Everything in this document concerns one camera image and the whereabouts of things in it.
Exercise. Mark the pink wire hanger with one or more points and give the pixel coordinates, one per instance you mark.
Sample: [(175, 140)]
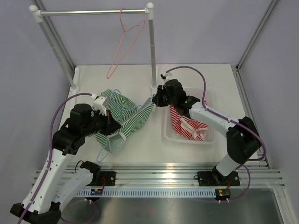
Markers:
[(117, 57)]

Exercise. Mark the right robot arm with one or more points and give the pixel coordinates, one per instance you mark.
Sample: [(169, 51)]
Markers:
[(241, 135)]

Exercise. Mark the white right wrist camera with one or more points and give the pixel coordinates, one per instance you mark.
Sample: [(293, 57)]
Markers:
[(166, 76)]

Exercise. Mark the white plastic basket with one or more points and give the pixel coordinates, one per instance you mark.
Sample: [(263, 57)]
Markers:
[(170, 134)]

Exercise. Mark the red striped tank top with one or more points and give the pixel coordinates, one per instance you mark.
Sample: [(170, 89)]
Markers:
[(188, 128)]

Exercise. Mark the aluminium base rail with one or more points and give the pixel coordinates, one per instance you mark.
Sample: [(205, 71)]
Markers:
[(181, 175)]

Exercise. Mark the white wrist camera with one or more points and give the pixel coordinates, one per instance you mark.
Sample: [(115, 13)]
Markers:
[(100, 103), (166, 76)]

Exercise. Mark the green striped tank top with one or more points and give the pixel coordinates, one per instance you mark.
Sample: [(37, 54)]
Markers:
[(126, 116)]

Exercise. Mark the white and silver clothes rack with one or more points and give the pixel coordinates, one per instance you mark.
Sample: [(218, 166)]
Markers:
[(42, 17)]

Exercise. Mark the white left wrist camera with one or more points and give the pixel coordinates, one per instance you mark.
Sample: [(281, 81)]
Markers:
[(100, 103)]

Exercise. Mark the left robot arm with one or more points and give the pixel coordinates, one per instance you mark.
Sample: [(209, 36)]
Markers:
[(45, 202)]

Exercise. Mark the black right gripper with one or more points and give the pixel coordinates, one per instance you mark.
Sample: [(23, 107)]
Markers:
[(158, 99)]

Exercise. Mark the white slotted cable duct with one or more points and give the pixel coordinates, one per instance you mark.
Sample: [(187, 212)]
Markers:
[(148, 193)]

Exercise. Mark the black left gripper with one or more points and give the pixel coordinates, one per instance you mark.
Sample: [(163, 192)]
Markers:
[(110, 125)]

